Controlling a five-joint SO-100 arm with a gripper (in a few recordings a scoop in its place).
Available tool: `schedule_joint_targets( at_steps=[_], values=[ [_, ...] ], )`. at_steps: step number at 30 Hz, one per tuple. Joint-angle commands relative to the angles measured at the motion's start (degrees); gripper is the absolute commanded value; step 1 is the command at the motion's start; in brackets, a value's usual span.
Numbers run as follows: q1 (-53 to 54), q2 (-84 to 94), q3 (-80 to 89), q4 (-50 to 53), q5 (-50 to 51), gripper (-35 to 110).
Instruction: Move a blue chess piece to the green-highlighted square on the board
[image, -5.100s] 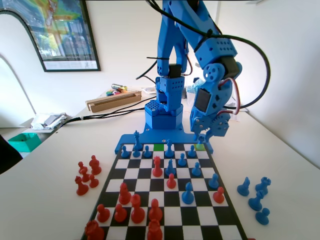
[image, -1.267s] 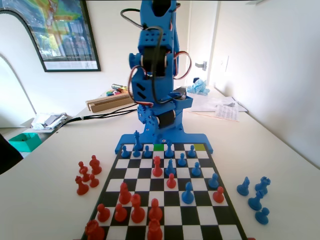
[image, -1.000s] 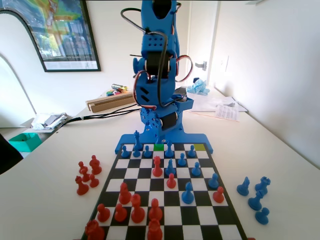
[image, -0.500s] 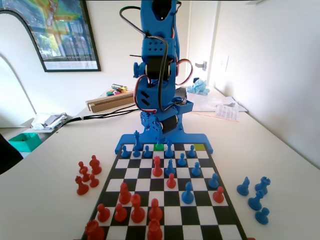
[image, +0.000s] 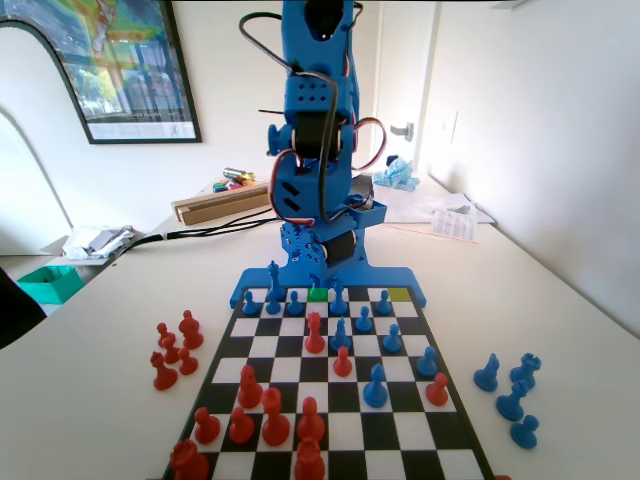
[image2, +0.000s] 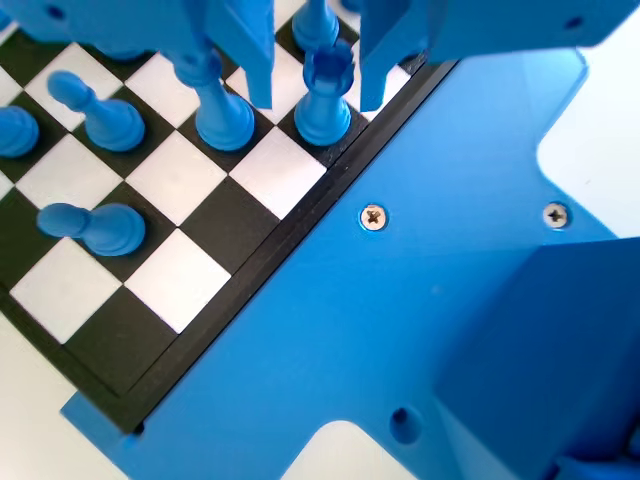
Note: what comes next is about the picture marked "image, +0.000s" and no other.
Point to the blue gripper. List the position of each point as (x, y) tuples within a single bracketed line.
[(338, 251)]

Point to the blue robot arm with base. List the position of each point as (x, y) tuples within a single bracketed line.
[(310, 95)]

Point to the blue chess pawn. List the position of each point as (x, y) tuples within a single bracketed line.
[(392, 342), (294, 306), (249, 307), (427, 365), (383, 305), (524, 434), (363, 324)]

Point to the tall blue chess king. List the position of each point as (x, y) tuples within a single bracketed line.
[(274, 295)]

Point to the red chess pawn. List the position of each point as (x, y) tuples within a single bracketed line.
[(342, 365), (170, 352), (162, 331), (437, 395), (186, 365), (206, 430), (240, 430)]

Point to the captured red chess pieces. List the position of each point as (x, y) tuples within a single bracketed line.
[(162, 380)]

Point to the red chess rook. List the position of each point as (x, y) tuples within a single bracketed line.
[(308, 465), (188, 465)]

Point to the small black box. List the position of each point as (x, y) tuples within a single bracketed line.
[(362, 187)]

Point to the black and white chessboard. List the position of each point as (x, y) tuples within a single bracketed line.
[(280, 347)]

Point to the long cardboard box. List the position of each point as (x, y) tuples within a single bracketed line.
[(225, 207)]

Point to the blue and white cloth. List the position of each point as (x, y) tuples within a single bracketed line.
[(397, 175)]

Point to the colourful marker set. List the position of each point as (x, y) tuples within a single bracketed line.
[(222, 187)]

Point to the printed paper sheet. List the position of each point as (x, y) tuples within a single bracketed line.
[(455, 225)]

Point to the crumpled paper pile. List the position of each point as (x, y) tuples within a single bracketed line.
[(100, 240)]

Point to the green plastic bin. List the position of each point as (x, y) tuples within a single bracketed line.
[(50, 285)]

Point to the black framed poster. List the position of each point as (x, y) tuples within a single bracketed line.
[(125, 50)]

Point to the dark black object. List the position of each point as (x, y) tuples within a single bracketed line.
[(15, 310)]

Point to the white curved panel black rim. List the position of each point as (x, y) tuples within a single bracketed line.
[(30, 75)]

